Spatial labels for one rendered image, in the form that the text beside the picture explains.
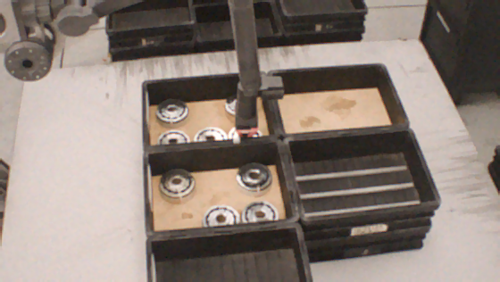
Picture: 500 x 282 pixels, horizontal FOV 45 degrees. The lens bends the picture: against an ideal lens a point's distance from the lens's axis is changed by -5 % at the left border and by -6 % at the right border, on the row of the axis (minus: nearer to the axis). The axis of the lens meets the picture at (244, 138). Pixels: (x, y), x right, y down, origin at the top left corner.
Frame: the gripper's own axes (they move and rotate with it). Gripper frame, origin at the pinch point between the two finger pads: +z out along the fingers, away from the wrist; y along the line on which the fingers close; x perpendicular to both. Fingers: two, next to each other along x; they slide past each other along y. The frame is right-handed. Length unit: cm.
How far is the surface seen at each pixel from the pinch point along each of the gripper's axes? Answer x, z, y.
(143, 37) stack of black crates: 40, 34, 94
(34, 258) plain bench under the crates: 63, 20, -33
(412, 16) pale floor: -115, 81, 183
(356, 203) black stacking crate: -31.2, 3.3, -24.0
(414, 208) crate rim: -44, -7, -34
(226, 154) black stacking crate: 5.9, -2.0, -10.1
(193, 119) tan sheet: 15.8, 4.6, 11.2
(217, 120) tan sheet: 8.2, 4.3, 10.5
